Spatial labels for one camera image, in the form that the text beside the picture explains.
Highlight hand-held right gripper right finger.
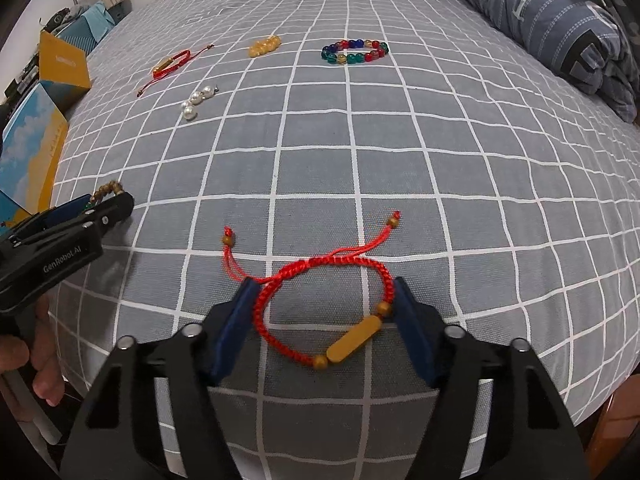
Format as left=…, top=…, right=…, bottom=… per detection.
left=392, top=276, right=586, bottom=480

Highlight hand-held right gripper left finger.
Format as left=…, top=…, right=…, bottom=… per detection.
left=59, top=277, right=263, bottom=480

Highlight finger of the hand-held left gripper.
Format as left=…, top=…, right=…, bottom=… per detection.
left=42, top=194, right=97, bottom=227
left=82, top=190, right=136, bottom=236

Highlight brown wooden bead bracelet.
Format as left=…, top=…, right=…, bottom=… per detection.
left=82, top=181, right=125, bottom=211

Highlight red braided bracelet wooden beads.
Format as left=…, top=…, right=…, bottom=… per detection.
left=221, top=212, right=403, bottom=372

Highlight person's left hand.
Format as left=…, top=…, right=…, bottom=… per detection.
left=0, top=294, right=67, bottom=401

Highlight sky print box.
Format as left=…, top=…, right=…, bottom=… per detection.
left=0, top=82, right=69, bottom=231

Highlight orange cardboard box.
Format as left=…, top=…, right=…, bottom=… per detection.
left=37, top=30, right=93, bottom=111

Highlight grey checked bed sheet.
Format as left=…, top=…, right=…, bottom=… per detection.
left=45, top=0, right=640, bottom=480

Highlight light blue bag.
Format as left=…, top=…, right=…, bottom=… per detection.
left=57, top=2, right=118, bottom=53

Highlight blue-grey printed quilt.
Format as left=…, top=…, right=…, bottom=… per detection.
left=425, top=0, right=640, bottom=123

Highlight white pearl bracelet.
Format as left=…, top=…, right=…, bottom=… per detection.
left=180, top=86, right=220, bottom=122

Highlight red cord bracelet gold tube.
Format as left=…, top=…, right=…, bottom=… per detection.
left=137, top=46, right=213, bottom=97

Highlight yellow bead bracelet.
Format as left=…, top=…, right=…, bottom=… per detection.
left=248, top=35, right=283, bottom=57

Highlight wooden bed frame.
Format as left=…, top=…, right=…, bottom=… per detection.
left=582, top=375, right=640, bottom=480

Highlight multicoloured glass bead bracelet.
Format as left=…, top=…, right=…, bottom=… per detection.
left=321, top=37, right=390, bottom=66

